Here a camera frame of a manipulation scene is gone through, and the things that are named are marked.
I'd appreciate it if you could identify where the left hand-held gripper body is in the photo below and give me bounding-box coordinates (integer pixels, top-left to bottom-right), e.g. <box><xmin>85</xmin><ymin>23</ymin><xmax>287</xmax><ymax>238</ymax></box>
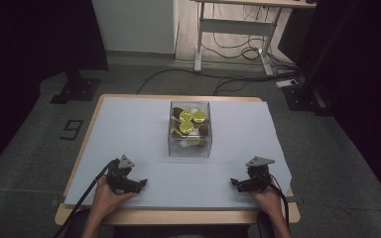
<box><xmin>105</xmin><ymin>154</ymin><xmax>137</xmax><ymax>193</ymax></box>

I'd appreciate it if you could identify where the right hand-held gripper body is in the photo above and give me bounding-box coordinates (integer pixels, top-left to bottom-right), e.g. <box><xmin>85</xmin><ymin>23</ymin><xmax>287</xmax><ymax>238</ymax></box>
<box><xmin>245</xmin><ymin>156</ymin><xmax>276</xmax><ymax>192</ymax></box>

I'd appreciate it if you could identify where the clear plastic drawer case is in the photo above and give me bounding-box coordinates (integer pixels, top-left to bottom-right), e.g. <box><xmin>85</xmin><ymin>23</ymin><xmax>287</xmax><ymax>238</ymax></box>
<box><xmin>167</xmin><ymin>100</ymin><xmax>213</xmax><ymax>158</ymax></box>

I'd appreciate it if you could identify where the pile of coffee capsules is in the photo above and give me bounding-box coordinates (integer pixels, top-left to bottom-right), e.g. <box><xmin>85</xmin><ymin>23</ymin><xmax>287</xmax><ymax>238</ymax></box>
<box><xmin>171</xmin><ymin>106</ymin><xmax>210</xmax><ymax>148</ymax></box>

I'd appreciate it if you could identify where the person's left hand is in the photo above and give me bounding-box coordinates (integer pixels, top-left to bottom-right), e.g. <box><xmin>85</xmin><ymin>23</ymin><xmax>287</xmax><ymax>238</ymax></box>
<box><xmin>93</xmin><ymin>177</ymin><xmax>137</xmax><ymax>216</ymax></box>

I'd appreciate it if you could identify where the person's right hand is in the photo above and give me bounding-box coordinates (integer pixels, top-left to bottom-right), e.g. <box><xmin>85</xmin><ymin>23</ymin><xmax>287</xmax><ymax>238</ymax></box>
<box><xmin>249</xmin><ymin>184</ymin><xmax>284</xmax><ymax>217</ymax></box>

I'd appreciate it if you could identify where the pale blue table sheet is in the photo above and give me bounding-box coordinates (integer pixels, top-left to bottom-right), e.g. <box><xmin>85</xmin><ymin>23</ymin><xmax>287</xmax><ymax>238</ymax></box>
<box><xmin>63</xmin><ymin>96</ymin><xmax>293</xmax><ymax>210</ymax></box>

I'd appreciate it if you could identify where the wooden table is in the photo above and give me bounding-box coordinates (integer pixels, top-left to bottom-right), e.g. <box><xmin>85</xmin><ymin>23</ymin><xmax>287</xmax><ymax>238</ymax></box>
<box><xmin>54</xmin><ymin>93</ymin><xmax>302</xmax><ymax>226</ymax></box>

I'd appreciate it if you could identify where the person's lap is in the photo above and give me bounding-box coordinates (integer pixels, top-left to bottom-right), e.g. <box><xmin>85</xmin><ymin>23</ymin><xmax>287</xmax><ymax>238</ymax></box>
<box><xmin>63</xmin><ymin>209</ymin><xmax>276</xmax><ymax>238</ymax></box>

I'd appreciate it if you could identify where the black stand base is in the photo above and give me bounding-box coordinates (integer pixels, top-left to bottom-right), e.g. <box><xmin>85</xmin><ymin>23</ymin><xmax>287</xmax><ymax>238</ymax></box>
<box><xmin>50</xmin><ymin>68</ymin><xmax>102</xmax><ymax>105</ymax></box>
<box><xmin>282</xmin><ymin>82</ymin><xmax>332</xmax><ymax>117</ymax></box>

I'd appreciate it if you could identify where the white power strip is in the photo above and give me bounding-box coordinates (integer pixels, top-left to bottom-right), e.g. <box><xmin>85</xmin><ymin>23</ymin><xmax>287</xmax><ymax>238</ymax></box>
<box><xmin>275</xmin><ymin>78</ymin><xmax>299</xmax><ymax>89</ymax></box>

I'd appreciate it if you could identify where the black curtain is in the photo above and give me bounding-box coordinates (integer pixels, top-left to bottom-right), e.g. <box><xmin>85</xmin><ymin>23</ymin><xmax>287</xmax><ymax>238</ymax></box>
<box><xmin>0</xmin><ymin>0</ymin><xmax>110</xmax><ymax>179</ymax></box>
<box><xmin>279</xmin><ymin>0</ymin><xmax>381</xmax><ymax>209</ymax></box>

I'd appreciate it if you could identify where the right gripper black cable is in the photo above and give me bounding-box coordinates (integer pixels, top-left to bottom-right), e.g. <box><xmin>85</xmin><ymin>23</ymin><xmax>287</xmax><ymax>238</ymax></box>
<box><xmin>264</xmin><ymin>179</ymin><xmax>291</xmax><ymax>229</ymax></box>

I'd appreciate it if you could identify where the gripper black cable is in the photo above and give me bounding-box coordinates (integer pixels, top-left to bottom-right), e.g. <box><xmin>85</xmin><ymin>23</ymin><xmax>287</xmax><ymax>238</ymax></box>
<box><xmin>52</xmin><ymin>160</ymin><xmax>117</xmax><ymax>238</ymax></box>
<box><xmin>264</xmin><ymin>179</ymin><xmax>291</xmax><ymax>229</ymax></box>

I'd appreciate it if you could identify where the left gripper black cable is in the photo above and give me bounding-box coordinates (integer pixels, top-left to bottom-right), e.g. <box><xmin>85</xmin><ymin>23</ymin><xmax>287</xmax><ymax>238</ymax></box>
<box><xmin>52</xmin><ymin>160</ymin><xmax>117</xmax><ymax>238</ymax></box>

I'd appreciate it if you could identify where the black floor cable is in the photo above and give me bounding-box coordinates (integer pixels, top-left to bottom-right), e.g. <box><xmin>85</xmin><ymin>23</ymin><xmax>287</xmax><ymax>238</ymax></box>
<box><xmin>136</xmin><ymin>67</ymin><xmax>299</xmax><ymax>96</ymax></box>

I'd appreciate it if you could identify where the tangle of black cables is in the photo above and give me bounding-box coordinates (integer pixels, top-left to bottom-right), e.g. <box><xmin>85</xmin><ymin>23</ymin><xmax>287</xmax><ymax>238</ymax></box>
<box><xmin>200</xmin><ymin>3</ymin><xmax>300</xmax><ymax>72</ymax></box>

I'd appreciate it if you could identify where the white metal frame desk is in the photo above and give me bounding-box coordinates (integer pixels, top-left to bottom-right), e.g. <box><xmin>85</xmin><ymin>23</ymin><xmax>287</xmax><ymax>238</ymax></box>
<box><xmin>191</xmin><ymin>0</ymin><xmax>318</xmax><ymax>77</ymax></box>

